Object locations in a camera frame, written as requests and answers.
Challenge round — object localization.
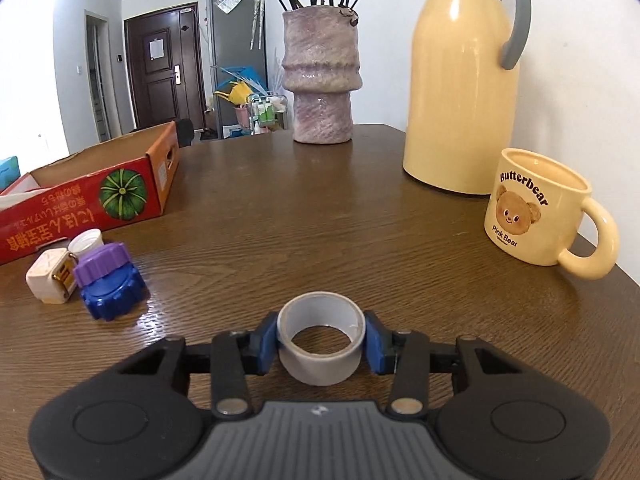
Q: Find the white tape roll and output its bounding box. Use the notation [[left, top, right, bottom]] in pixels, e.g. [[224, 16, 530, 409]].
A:
[[277, 292, 366, 387]]

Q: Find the purple gear lid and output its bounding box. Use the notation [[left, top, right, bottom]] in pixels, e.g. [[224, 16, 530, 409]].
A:
[[73, 242, 131, 287]]

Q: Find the white power plug adapter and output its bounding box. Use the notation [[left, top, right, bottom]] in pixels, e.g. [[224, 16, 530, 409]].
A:
[[25, 247, 77, 304]]

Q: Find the blue gear lid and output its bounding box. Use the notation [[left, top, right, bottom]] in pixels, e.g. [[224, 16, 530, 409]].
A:
[[80, 263, 146, 321]]

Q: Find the small white bottle cap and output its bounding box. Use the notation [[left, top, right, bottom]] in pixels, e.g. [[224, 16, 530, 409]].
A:
[[67, 229, 104, 259]]

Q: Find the red cardboard pumpkin box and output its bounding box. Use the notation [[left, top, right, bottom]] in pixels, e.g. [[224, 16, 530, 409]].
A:
[[1, 122, 179, 263]]

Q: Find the black bag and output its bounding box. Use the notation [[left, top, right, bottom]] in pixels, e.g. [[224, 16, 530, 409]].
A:
[[176, 118, 195, 148]]

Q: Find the yellow thermos jug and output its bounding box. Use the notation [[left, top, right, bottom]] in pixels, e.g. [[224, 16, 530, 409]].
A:
[[402, 0, 532, 195]]

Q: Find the blue tissue pack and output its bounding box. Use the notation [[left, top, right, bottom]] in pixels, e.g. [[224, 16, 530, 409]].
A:
[[0, 156, 21, 191]]

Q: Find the pink textured vase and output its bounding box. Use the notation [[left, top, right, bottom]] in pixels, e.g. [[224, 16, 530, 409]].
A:
[[282, 6, 362, 145]]

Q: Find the dark brown door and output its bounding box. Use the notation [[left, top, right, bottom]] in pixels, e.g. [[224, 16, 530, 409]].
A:
[[124, 2, 205, 129]]

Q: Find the grey refrigerator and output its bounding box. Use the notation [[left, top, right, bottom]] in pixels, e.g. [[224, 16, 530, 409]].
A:
[[207, 0, 267, 139]]

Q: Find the wire storage cart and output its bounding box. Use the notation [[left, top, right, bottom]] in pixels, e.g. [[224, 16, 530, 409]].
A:
[[247, 93, 288, 134]]

